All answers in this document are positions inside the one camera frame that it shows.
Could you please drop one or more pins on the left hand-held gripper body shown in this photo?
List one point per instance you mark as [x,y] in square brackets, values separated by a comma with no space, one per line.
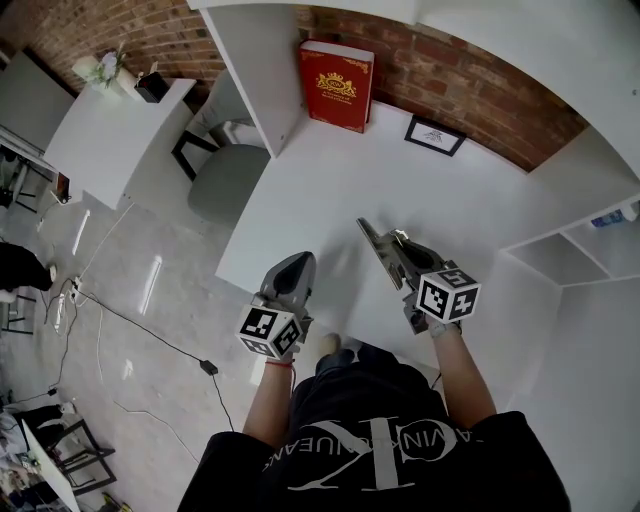
[270,330]

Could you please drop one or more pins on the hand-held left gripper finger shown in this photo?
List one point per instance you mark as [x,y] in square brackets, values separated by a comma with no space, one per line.
[275,282]
[305,292]

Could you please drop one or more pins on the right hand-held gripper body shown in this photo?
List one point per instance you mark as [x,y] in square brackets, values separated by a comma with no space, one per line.
[447,297]

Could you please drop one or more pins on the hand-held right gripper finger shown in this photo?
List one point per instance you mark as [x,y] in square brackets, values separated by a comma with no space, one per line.
[427,260]
[402,265]

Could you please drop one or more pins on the silver metal binder clip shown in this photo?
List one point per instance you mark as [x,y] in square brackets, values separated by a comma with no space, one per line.
[376,245]

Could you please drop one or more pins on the person's left forearm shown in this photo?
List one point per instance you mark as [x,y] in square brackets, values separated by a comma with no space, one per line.
[270,400]

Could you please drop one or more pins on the person's right forearm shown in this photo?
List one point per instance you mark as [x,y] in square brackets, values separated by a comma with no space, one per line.
[465,375]

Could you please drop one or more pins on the person's beige shoe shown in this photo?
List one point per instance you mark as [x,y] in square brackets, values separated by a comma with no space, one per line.
[330,344]

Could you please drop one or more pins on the black power adapter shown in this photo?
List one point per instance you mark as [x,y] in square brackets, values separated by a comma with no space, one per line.
[209,367]

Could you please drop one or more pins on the white desk with hutch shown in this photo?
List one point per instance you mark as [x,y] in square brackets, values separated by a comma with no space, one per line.
[340,200]

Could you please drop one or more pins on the person's black trouser leg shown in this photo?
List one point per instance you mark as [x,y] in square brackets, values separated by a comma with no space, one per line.
[375,357]

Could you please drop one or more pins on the person's black printed t-shirt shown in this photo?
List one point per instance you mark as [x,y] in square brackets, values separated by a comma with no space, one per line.
[375,415]

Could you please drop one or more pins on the white jar with blue print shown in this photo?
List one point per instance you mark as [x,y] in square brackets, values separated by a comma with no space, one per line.
[610,218]

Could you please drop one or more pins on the red book with gold print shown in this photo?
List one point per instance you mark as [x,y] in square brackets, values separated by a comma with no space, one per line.
[335,85]

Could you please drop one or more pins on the white power strip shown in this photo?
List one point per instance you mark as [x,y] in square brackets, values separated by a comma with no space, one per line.
[75,286]

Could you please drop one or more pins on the white plain desk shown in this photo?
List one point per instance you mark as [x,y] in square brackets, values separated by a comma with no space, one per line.
[110,135]

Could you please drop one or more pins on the black pen holder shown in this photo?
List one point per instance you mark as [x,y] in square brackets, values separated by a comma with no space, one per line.
[152,87]

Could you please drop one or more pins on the orange box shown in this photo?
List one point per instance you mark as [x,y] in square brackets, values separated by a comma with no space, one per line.
[62,187]

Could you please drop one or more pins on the white flowers in black vase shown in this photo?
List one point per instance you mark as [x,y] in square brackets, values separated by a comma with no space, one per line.
[107,65]

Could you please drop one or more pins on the white tall box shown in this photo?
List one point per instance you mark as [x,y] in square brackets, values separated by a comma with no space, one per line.
[85,70]

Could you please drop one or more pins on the white partition panel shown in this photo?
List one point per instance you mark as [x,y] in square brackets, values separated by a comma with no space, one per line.
[30,95]

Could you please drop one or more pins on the grey armchair with black frame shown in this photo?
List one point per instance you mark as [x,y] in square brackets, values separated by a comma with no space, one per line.
[225,185]

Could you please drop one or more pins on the black picture frame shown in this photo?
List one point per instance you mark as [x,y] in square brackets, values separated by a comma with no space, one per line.
[434,136]

